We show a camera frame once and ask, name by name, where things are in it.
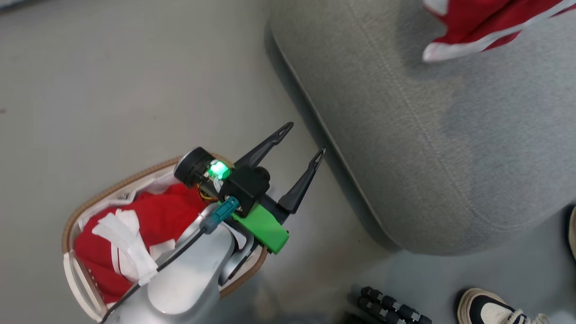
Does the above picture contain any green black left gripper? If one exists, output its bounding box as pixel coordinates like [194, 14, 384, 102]
[231, 121, 326, 255]

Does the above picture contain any grey fabric sofa seat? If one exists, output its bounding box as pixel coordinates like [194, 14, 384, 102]
[269, 0, 576, 257]

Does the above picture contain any white woven-rim laundry basket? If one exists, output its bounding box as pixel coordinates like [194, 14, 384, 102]
[61, 154, 270, 323]

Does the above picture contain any red garment with white stripes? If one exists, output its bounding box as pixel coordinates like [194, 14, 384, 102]
[74, 182, 213, 306]

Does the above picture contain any black roller wheel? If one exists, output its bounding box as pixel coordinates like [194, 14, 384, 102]
[345, 285, 433, 324]

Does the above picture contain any white black sneaker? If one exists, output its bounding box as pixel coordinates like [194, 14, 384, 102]
[457, 288, 550, 324]

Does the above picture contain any black cable with teal plug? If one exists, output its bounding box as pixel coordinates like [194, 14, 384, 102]
[100, 196, 240, 324]

